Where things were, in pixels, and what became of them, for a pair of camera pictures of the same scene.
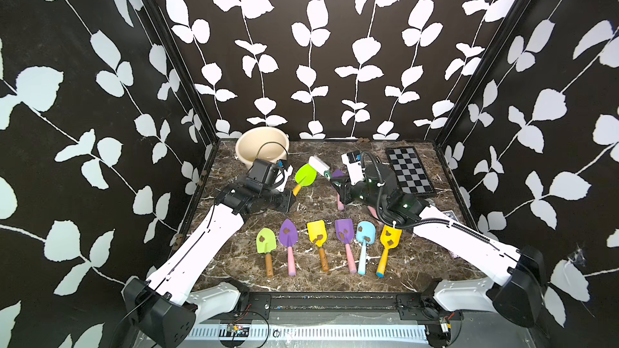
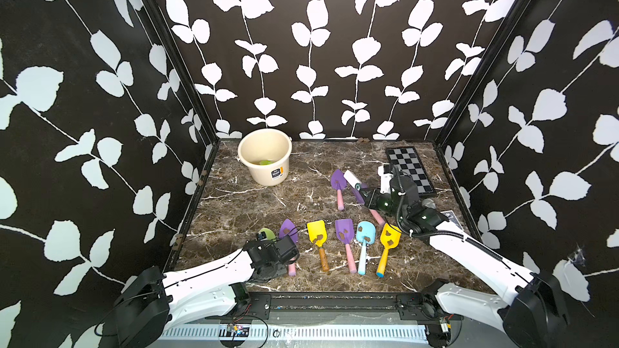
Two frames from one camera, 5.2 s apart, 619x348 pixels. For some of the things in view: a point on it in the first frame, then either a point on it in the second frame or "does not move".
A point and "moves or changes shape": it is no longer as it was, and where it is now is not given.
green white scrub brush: [321, 167] moves or changes shape
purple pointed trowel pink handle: [338, 173] does not move
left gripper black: [287, 201] to [282, 269]
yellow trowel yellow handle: [389, 238] does not move
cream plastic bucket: [266, 143] does not move
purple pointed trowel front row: [288, 237] does not move
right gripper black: [346, 188] to [371, 201]
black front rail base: [348, 306] does not move
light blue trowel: [366, 232] does not move
